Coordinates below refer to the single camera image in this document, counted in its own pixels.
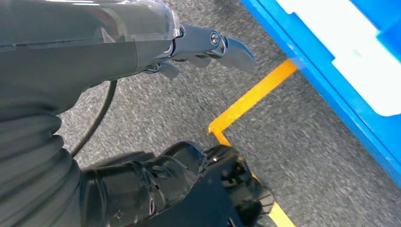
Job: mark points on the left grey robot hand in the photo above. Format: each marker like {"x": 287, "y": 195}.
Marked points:
{"x": 78, "y": 47}

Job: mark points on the blue metal shelf rack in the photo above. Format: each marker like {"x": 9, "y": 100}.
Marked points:
{"x": 313, "y": 59}

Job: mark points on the yellow floor tape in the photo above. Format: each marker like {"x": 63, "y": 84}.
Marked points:
{"x": 250, "y": 97}

